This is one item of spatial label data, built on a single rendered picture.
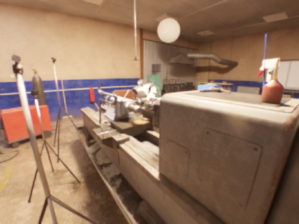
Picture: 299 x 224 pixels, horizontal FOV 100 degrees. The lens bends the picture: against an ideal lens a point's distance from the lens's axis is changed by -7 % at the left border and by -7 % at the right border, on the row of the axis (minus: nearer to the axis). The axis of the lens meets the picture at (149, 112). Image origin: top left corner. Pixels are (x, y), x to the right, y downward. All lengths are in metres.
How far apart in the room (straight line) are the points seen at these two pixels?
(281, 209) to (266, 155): 0.20
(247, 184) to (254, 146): 0.14
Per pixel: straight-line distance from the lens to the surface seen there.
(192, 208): 0.80
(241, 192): 0.63
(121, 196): 1.42
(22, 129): 3.93
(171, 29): 5.01
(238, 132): 0.54
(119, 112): 1.58
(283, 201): 0.65
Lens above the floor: 1.43
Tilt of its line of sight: 15 degrees down
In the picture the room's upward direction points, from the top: straight up
